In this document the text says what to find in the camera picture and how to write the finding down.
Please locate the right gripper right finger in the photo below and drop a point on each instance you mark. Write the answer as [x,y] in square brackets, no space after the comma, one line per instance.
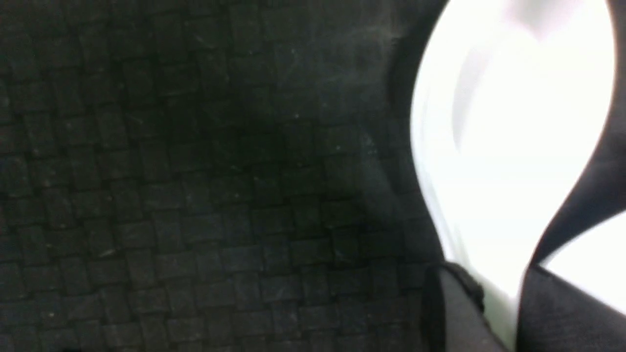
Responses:
[555,316]

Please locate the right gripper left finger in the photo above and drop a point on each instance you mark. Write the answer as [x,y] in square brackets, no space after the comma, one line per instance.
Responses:
[461,313]

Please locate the white square dish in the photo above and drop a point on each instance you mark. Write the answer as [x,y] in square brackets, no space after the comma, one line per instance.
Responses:
[518,140]

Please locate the black serving tray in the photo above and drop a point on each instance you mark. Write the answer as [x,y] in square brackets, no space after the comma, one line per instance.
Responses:
[212,176]

